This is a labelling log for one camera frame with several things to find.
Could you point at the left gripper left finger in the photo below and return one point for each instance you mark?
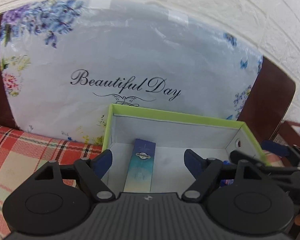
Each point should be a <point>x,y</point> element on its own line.
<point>90,173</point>

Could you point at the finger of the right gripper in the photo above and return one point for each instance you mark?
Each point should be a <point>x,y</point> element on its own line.
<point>275,148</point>

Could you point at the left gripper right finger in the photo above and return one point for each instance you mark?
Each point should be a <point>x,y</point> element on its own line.
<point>206,173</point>

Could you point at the teal blue gradient box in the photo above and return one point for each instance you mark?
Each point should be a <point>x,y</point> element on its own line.
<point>140,170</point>

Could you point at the green cardboard shoe box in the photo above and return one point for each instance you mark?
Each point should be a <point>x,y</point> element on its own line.
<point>172,133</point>

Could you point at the red plaid bed sheet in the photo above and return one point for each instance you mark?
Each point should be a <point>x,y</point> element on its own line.
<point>21,154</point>

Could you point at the floral plastic-wrapped pillow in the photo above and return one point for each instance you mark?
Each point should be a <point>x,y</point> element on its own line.
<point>63,62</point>

